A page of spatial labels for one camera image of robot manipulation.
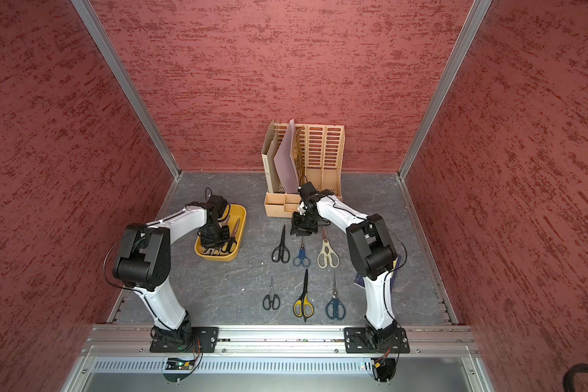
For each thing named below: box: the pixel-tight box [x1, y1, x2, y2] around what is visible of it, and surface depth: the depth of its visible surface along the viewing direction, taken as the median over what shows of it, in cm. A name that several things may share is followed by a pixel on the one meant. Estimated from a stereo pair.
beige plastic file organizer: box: [261, 118, 346, 219], surface depth 106 cm
